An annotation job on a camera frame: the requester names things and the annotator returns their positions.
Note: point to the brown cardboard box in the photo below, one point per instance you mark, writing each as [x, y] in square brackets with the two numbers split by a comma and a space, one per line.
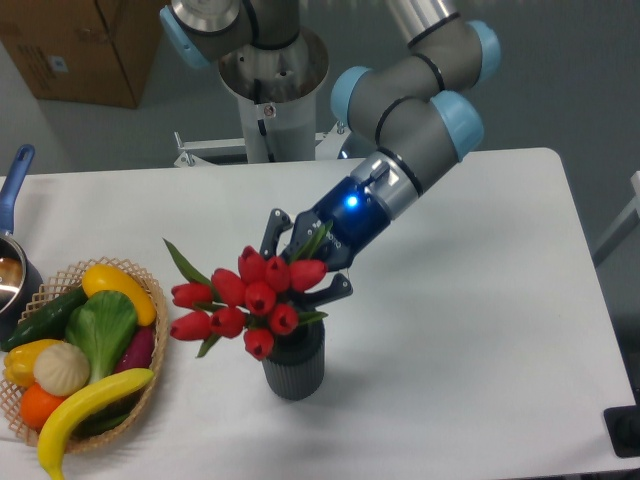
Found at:
[94, 52]

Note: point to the orange fruit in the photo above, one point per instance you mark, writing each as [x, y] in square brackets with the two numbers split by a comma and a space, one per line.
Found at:
[37, 405]

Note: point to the white frame at right edge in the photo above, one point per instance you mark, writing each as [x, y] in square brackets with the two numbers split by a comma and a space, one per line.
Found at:
[620, 228]

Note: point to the red tulip bouquet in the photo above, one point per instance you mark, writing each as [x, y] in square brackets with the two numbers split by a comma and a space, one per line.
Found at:
[255, 302]

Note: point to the woven wicker basket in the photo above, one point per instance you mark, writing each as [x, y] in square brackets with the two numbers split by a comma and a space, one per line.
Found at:
[61, 283]

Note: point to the white garlic bulb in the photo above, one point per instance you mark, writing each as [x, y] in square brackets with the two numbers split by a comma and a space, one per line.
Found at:
[61, 369]

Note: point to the yellow banana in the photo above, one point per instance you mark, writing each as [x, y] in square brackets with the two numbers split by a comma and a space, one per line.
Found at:
[58, 428]

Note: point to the black device at table edge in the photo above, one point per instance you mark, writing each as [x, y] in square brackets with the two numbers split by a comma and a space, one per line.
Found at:
[623, 428]

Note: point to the dark green cucumber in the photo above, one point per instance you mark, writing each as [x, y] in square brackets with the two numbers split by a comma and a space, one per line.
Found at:
[48, 322]

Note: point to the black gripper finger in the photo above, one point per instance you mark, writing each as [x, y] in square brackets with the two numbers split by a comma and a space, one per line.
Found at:
[340, 288]
[278, 223]

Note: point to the purple sweet potato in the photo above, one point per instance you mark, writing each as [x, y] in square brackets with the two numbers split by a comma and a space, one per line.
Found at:
[139, 352]

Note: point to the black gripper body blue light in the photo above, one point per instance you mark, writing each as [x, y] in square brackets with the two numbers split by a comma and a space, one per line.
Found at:
[356, 218]

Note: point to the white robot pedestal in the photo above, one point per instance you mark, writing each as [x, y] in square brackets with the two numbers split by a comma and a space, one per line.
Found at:
[276, 94]

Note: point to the blue handled saucepan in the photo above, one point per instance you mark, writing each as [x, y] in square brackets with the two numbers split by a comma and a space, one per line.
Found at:
[20, 280]

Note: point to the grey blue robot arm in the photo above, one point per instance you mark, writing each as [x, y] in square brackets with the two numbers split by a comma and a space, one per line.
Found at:
[413, 112]

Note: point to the yellow bell pepper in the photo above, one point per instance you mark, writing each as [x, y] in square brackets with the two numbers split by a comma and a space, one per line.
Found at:
[19, 362]

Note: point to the green lettuce leaf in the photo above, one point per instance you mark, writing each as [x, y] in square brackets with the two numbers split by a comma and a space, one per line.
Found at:
[102, 329]

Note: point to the dark grey ribbed vase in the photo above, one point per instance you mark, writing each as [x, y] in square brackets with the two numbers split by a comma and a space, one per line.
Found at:
[295, 368]

